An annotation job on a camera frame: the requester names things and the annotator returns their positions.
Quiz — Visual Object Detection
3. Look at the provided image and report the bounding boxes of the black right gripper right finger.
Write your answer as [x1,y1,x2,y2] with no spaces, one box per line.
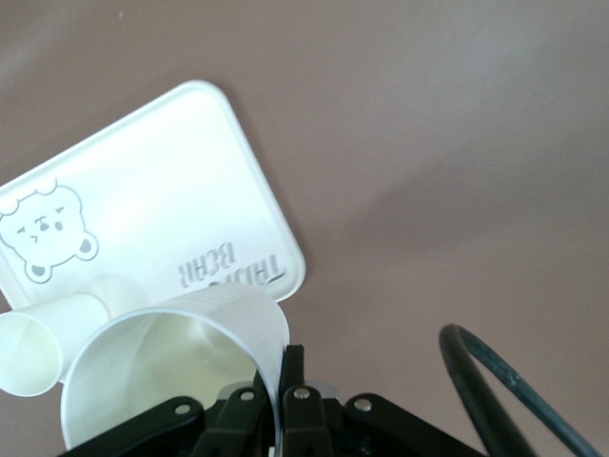
[278,343,482,457]

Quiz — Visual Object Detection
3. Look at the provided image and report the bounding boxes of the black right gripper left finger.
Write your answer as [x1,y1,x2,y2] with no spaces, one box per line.
[57,374,276,457]

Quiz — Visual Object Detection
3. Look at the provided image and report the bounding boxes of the white plastic cup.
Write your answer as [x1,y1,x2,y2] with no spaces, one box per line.
[0,290,111,397]
[59,285,291,451]

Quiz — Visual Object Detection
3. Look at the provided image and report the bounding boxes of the cream bear print tray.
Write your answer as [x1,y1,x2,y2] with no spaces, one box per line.
[0,79,307,316]

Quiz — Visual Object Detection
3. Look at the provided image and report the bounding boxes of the brown table cover mat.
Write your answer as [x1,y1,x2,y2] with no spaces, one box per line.
[0,0,609,457]

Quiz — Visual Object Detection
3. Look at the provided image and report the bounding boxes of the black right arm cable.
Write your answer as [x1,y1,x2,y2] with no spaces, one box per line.
[438,323,608,457]

